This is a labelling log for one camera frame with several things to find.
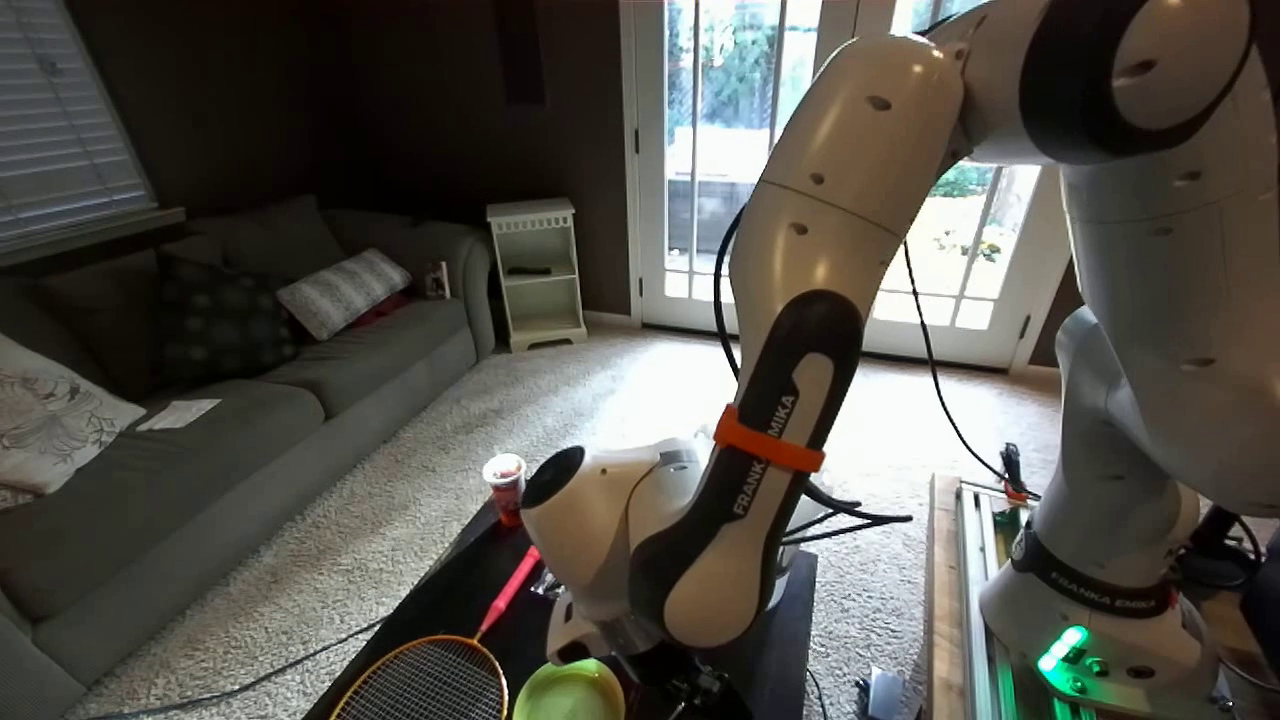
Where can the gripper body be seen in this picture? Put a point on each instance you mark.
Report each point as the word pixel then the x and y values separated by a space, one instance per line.
pixel 672 688

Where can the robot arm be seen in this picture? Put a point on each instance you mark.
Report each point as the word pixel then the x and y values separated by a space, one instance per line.
pixel 1150 300

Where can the green plastic plate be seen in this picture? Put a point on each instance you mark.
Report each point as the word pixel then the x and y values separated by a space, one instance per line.
pixel 565 695

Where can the grey power adapter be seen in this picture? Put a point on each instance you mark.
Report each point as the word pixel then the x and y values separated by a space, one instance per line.
pixel 882 695

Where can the red cup with white lid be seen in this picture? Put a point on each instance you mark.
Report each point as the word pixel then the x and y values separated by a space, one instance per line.
pixel 506 485

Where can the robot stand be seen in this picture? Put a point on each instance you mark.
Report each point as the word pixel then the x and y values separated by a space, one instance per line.
pixel 945 600

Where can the black clamp with orange tip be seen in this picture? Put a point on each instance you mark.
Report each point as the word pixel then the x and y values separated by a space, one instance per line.
pixel 1013 470

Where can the white side shelf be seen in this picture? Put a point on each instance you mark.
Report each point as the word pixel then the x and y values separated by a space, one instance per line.
pixel 538 275

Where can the red cushion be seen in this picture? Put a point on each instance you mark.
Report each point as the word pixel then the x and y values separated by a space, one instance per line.
pixel 382 309

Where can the striped light pillow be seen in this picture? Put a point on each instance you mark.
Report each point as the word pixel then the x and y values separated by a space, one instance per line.
pixel 340 290

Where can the grey sofa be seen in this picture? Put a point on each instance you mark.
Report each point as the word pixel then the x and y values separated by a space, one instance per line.
pixel 200 470

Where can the white glass patio door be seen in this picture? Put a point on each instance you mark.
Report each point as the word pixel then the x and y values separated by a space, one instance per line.
pixel 700 150

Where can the white paper sheet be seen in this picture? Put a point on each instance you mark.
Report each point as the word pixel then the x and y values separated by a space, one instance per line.
pixel 178 414

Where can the dark patterned pillow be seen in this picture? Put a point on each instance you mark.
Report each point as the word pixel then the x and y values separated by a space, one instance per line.
pixel 220 320

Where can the white floral pillow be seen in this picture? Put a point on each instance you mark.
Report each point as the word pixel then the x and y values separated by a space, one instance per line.
pixel 50 420

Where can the window with white blinds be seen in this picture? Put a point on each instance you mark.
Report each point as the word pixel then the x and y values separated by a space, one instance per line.
pixel 60 120

